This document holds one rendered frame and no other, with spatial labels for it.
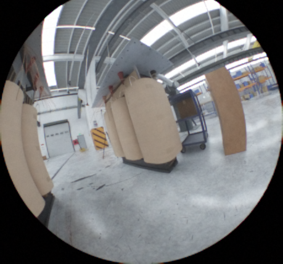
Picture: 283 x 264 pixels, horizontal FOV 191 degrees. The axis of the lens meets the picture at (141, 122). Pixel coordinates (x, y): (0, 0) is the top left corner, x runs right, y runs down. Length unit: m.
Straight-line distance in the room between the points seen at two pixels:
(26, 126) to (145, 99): 1.32
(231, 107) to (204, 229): 0.98
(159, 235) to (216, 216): 0.32
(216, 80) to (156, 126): 0.80
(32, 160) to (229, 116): 1.99
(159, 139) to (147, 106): 0.32
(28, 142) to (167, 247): 1.29
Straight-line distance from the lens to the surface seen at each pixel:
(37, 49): 1.19
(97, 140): 6.04
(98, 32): 4.44
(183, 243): 0.60
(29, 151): 1.13
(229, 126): 1.04
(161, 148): 0.80
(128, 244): 0.66
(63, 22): 10.38
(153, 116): 0.77
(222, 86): 1.02
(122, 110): 1.14
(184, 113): 1.48
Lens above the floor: 0.59
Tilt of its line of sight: 4 degrees up
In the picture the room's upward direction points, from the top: 17 degrees counter-clockwise
